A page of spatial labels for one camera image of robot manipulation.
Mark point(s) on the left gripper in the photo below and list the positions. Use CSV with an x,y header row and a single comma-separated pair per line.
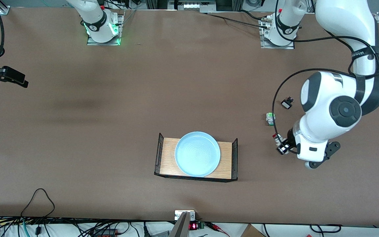
x,y
290,137

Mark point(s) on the red push button switch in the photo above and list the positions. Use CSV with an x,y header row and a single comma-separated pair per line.
x,y
277,140

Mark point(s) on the light blue round plate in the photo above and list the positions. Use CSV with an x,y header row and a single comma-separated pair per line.
x,y
197,154

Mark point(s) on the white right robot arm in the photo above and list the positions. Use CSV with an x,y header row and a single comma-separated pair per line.
x,y
94,16

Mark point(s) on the black button with white face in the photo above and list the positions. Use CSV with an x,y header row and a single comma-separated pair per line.
x,y
286,104

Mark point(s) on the silver metal clamp plate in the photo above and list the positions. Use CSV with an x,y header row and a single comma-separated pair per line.
x,y
178,214

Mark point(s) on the brown cardboard piece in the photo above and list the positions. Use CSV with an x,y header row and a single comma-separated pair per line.
x,y
250,232

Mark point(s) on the module with red LED display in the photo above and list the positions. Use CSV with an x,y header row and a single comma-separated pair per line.
x,y
193,226

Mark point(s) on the grey power adapter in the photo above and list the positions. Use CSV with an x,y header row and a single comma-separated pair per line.
x,y
160,234

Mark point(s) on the black power strip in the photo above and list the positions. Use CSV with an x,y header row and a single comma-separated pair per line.
x,y
105,233

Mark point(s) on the green push button switch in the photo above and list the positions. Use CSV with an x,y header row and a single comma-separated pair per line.
x,y
270,117

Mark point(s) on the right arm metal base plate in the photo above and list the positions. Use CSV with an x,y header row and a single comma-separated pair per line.
x,y
92,43

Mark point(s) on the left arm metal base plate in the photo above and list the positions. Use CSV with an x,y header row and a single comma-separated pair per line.
x,y
275,47

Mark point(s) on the grey metal post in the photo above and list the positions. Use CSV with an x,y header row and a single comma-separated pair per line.
x,y
181,228

